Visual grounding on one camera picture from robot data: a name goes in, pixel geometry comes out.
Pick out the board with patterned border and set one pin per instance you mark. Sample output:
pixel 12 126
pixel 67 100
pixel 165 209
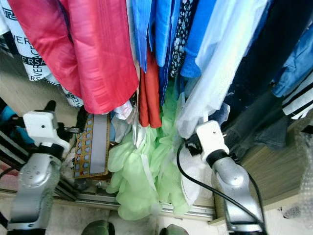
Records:
pixel 95 152

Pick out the white plastic bag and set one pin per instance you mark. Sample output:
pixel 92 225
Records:
pixel 190 181

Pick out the white garment with black lettering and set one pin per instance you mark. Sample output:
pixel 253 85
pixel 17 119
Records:
pixel 29 54

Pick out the orange red garment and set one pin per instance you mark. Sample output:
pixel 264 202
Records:
pixel 150 98

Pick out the pale green plastic bag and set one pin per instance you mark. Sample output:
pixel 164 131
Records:
pixel 132 171

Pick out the red shiny jacket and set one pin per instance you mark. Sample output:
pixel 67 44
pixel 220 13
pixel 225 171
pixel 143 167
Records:
pixel 88 49

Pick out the white sheer garment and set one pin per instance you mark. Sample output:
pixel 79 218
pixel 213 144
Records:
pixel 220 73

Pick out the silver robot right leg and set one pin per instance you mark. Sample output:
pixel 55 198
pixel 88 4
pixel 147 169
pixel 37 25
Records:
pixel 173 230

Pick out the silver robot leg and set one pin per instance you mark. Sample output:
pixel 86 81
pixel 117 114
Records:
pixel 173 230
pixel 95 228

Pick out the wooden wardrobe shelf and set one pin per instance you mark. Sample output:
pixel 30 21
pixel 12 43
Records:
pixel 279 171

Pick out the silver robot left leg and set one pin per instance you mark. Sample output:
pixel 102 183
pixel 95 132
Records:
pixel 95 228

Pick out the blue knit sweater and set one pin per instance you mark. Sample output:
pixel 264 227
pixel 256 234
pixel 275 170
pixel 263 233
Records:
pixel 200 39

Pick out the black white floral garment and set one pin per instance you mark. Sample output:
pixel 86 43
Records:
pixel 181 34

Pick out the clear bubble wrap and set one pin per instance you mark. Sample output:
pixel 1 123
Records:
pixel 305 161

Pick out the black white striped garment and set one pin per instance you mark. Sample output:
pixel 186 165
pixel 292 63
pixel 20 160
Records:
pixel 301 98

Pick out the light blue shirt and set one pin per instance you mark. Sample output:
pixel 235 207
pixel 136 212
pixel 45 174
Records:
pixel 156 24

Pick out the dark navy garment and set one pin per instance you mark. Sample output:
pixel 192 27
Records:
pixel 274 44

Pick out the blue denim shirt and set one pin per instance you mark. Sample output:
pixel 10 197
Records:
pixel 298 58

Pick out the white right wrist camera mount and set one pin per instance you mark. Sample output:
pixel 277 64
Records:
pixel 211 136

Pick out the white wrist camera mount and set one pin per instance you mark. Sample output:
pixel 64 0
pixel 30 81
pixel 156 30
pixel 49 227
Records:
pixel 41 126
pixel 211 136

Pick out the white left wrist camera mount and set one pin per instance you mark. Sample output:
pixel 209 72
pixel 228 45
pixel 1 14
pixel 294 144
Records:
pixel 41 126

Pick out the metal wardrobe floor rail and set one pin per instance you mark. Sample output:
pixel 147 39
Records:
pixel 195 211

